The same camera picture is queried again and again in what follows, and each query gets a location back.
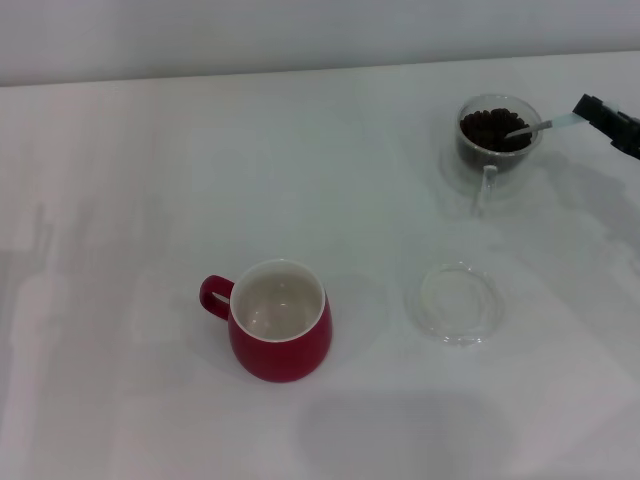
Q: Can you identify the blue handled metal spoon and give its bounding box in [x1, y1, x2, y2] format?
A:
[502, 111, 587, 139]

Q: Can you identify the red ceramic mug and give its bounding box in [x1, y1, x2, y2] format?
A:
[199, 258, 334, 384]

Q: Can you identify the pile of coffee beans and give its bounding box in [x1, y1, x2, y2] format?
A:
[459, 107, 534, 174]

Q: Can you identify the clear glass saucer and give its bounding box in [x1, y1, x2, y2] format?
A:
[407, 262, 504, 347]

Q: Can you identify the clear glass cup with handle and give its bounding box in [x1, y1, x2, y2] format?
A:
[457, 93, 545, 217]

